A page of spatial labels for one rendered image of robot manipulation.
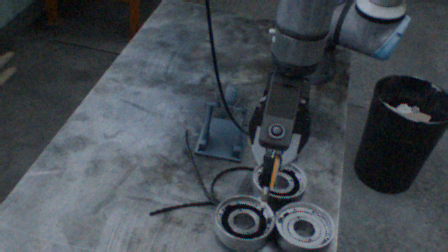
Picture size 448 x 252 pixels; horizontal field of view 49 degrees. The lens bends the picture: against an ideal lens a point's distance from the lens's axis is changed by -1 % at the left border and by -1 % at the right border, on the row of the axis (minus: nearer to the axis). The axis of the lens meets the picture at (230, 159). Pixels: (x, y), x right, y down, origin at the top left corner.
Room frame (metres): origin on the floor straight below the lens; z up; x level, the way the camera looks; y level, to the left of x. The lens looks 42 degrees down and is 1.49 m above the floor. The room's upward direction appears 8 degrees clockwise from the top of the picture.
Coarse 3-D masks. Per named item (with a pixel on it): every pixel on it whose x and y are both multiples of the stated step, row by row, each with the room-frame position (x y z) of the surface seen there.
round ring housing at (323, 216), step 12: (288, 204) 0.62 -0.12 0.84; (300, 204) 0.62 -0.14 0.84; (312, 204) 0.63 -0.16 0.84; (300, 216) 0.60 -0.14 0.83; (324, 216) 0.61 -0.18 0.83; (276, 228) 0.56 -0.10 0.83; (288, 228) 0.57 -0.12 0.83; (300, 228) 0.60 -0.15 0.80; (312, 228) 0.59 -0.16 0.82; (288, 240) 0.53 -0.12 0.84; (300, 240) 0.55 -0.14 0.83; (312, 240) 0.55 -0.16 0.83; (324, 240) 0.56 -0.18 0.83
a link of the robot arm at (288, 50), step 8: (272, 32) 0.63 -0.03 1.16; (280, 32) 0.61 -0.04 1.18; (272, 40) 0.63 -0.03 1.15; (280, 40) 0.61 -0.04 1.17; (288, 40) 0.60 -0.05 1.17; (296, 40) 0.60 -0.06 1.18; (304, 40) 0.67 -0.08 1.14; (320, 40) 0.61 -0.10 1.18; (272, 48) 0.62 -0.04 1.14; (280, 48) 0.61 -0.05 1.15; (288, 48) 0.60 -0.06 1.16; (296, 48) 0.60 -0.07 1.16; (304, 48) 0.60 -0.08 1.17; (312, 48) 0.60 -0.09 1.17; (320, 48) 0.61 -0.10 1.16; (280, 56) 0.61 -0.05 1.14; (288, 56) 0.60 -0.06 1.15; (296, 56) 0.60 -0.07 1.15; (304, 56) 0.60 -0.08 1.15; (312, 56) 0.60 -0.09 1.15; (320, 56) 0.62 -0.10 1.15; (288, 64) 0.61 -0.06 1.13; (296, 64) 0.60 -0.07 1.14; (304, 64) 0.60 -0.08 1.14; (312, 64) 0.61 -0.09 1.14
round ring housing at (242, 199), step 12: (228, 204) 0.61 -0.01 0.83; (252, 204) 0.62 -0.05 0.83; (216, 216) 0.56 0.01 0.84; (240, 216) 0.59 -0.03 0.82; (252, 216) 0.59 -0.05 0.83; (216, 228) 0.55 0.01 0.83; (252, 228) 0.56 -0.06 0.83; (228, 240) 0.53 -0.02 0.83; (240, 240) 0.52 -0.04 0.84; (252, 240) 0.52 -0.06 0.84; (264, 240) 0.54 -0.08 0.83
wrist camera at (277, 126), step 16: (272, 80) 0.61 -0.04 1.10; (288, 80) 0.61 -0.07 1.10; (272, 96) 0.59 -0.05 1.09; (288, 96) 0.59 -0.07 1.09; (272, 112) 0.57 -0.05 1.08; (288, 112) 0.57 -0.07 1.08; (272, 128) 0.54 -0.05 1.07; (288, 128) 0.55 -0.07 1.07; (272, 144) 0.53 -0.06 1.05; (288, 144) 0.53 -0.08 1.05
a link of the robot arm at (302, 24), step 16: (288, 0) 0.61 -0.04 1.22; (304, 0) 0.60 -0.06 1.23; (320, 0) 0.60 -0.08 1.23; (336, 0) 0.62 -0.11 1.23; (288, 16) 0.61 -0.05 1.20; (304, 16) 0.60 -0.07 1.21; (320, 16) 0.60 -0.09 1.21; (288, 32) 0.60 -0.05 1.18; (304, 32) 0.60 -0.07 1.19; (320, 32) 0.61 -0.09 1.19
